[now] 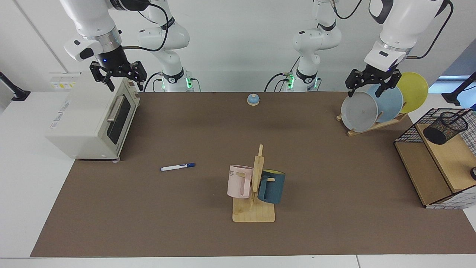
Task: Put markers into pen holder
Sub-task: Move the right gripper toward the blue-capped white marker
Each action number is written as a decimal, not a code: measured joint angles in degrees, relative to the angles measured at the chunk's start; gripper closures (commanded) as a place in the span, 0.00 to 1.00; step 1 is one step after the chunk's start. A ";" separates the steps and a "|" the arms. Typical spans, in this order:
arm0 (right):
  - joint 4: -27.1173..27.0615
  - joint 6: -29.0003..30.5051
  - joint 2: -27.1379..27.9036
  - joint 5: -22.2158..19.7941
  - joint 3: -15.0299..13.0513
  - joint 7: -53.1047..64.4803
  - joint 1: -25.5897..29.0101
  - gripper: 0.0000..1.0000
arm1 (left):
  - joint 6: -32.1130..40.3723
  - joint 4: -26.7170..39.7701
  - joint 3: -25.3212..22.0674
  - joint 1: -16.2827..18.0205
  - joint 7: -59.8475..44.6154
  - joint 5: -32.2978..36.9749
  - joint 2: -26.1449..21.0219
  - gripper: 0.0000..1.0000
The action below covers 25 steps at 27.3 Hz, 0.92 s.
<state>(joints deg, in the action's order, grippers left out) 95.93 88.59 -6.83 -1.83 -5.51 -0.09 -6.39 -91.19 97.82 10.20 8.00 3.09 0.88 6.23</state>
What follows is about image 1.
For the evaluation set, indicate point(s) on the wooden plate rack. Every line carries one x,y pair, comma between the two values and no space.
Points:
366,128

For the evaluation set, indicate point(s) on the white wall socket box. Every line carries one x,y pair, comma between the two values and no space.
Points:
63,80

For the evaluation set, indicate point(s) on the white marker with blue cap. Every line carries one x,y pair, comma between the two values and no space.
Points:
174,167

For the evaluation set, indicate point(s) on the brown table cloth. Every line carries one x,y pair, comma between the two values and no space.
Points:
186,223

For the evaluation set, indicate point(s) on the pale toaster oven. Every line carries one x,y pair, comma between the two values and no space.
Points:
85,119

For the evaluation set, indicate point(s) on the yellow plate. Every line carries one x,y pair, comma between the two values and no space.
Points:
414,91

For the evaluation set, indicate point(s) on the grey plate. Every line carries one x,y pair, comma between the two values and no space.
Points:
359,113

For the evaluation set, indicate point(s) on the pink cup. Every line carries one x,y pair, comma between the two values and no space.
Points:
238,182

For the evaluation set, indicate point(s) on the black clamp stand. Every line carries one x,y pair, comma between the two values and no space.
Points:
16,93
455,97

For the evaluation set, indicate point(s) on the black mesh pen holder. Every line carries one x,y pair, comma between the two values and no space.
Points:
440,132

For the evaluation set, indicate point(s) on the light blue plate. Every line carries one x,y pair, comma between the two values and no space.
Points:
390,104

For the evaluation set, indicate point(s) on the small black round object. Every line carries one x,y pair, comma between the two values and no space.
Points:
473,174

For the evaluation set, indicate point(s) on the dark teal cup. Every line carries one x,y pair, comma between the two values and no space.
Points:
275,188

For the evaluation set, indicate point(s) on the small blue round bell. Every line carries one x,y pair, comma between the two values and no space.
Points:
253,99

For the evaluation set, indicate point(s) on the wooden cup stand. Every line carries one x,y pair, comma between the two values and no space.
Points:
256,214

